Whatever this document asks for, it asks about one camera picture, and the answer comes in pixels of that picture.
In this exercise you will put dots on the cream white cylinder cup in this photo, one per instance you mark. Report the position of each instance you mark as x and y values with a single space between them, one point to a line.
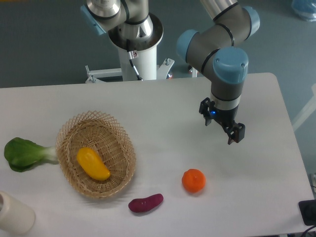
15 216

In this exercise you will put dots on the blue object on floor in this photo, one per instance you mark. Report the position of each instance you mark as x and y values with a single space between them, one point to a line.
306 9

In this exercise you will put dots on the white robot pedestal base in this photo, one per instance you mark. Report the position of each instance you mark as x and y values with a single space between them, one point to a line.
137 51

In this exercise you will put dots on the orange tangerine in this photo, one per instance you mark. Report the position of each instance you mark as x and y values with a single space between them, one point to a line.
193 180

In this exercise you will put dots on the purple sweet potato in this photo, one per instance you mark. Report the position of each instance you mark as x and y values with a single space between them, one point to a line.
142 205

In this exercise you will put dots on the woven bamboo basket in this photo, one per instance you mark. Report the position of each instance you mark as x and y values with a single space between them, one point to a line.
103 134

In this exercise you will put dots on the green bok choy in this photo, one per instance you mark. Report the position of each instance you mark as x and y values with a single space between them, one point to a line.
23 155

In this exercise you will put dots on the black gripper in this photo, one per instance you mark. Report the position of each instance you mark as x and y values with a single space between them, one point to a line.
226 118

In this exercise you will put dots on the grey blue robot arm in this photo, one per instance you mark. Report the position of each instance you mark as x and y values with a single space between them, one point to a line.
214 53

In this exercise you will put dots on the black device with cable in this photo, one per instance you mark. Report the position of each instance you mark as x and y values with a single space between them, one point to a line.
308 212

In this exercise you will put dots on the yellow mango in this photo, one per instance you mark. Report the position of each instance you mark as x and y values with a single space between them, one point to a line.
92 164

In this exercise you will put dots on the white table leg frame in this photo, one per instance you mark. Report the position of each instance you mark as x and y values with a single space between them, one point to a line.
306 111

